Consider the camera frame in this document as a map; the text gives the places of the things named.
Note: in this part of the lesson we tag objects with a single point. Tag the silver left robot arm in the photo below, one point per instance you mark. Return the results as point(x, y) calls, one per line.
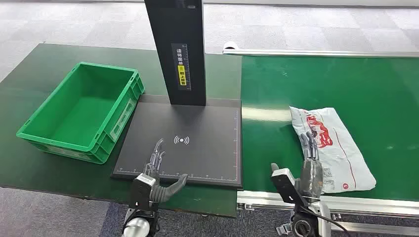
point(139, 225)

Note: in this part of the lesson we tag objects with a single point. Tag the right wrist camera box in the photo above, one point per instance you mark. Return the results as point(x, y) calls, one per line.
point(288, 188)

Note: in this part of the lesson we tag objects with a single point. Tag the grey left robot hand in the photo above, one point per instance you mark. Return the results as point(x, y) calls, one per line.
point(167, 191)

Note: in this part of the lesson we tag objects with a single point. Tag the black scanner column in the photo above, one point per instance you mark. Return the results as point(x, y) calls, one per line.
point(176, 26)

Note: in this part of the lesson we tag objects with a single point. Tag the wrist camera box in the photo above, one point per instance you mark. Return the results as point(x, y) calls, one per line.
point(141, 191)
point(288, 188)

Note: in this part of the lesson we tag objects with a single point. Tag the black and yellow column label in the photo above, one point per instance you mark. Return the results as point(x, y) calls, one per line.
point(181, 65)

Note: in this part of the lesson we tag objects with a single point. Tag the green conveyor belt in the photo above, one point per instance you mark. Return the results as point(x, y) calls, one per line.
point(327, 85)

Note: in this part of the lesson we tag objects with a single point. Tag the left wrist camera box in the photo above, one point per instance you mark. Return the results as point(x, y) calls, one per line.
point(141, 191)

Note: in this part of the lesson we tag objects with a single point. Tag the green plastic crate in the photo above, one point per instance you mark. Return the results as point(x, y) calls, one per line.
point(82, 114)

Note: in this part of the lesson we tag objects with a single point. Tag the black scanner base plate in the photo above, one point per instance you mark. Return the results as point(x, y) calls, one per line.
point(203, 157)

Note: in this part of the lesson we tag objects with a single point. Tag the white and red plastic package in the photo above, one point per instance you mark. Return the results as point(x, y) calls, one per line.
point(343, 153)

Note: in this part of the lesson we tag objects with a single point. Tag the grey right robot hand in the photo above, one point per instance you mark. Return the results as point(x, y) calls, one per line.
point(311, 178)

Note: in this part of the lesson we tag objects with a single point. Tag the aluminium conveyor side rail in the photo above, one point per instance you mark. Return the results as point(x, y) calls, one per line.
point(311, 52)
point(360, 206)

